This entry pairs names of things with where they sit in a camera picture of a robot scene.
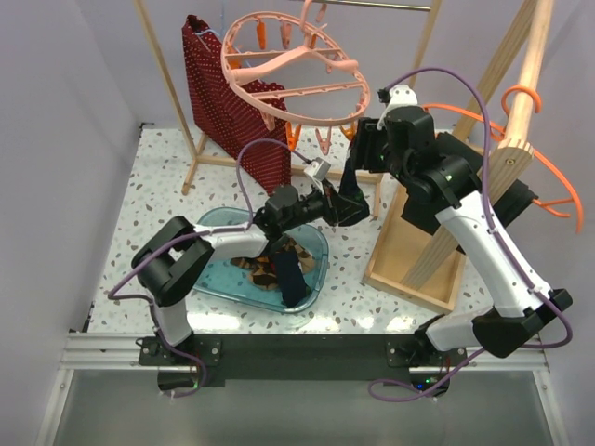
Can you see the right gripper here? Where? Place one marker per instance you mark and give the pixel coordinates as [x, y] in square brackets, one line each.
[363, 150]

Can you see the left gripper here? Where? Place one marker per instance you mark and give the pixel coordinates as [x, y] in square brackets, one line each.
[335, 208]

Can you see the beige brown argyle sock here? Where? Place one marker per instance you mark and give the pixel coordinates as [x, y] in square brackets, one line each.
[305, 266]

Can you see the black multicolour argyle sock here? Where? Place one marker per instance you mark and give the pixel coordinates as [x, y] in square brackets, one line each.
[263, 274]

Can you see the pink round clip hanger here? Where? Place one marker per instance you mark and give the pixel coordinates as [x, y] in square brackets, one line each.
[291, 69]

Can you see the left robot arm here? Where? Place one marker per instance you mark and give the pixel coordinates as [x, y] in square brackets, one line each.
[169, 265]

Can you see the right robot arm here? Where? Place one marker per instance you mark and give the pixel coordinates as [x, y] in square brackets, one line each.
[435, 171]

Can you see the orange plastic hanger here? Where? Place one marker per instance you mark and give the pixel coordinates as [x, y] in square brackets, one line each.
[548, 206]

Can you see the light blue hanger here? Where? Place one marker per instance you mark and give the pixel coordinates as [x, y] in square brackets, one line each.
[222, 28]

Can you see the red polka dot garment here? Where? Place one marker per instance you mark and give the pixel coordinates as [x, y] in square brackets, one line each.
[225, 117]

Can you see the blue transparent plastic basin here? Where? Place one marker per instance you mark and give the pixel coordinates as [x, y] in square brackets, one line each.
[231, 235]

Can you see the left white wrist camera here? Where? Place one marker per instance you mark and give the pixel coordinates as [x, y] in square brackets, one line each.
[316, 172]

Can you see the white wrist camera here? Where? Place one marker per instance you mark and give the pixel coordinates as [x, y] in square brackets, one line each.
[316, 172]
[398, 96]

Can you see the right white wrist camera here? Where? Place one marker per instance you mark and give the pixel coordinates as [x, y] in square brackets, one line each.
[398, 96]

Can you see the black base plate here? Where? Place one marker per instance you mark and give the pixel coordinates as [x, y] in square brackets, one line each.
[313, 357]

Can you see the aluminium rail frame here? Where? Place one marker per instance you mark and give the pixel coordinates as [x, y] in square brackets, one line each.
[118, 385]

